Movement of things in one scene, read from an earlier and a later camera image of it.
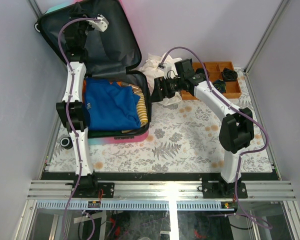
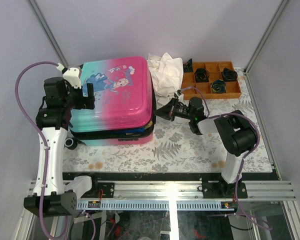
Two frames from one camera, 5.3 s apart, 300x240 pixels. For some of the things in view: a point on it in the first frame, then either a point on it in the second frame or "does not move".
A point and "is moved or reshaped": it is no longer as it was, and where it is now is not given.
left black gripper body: x=79 y=27 → x=75 y=100
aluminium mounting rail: x=55 y=190 does not move
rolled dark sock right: x=229 y=74 does not move
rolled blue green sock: x=221 y=85 does not move
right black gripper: x=158 y=94 → x=168 y=112
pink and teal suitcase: x=118 y=101 is moved or reshaped
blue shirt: x=111 y=107 → x=137 y=130
